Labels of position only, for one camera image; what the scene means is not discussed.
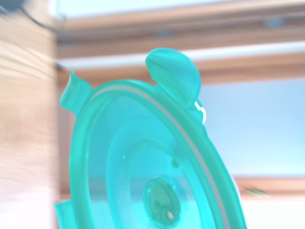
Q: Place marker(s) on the round teal plastic container lid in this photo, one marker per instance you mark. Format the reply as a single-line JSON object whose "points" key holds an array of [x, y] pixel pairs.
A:
{"points": [[133, 152]]}

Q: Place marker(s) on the wooden window frame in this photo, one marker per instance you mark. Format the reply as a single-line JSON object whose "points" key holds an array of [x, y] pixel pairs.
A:
{"points": [[181, 35]]}

